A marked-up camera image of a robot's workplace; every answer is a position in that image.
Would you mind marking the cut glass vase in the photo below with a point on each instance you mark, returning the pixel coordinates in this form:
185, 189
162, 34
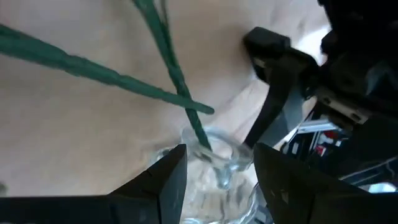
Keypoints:
217, 193

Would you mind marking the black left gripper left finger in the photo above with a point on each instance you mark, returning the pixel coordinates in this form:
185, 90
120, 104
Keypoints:
93, 211

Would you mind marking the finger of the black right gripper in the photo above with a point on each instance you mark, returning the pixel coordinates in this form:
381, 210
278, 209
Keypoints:
280, 62

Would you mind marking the pink blossom spray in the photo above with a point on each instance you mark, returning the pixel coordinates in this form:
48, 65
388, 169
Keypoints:
77, 67

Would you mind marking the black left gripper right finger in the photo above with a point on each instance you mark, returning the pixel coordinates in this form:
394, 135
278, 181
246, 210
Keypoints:
311, 199

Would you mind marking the red flower spray with grass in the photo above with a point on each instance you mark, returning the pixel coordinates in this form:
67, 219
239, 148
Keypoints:
174, 71

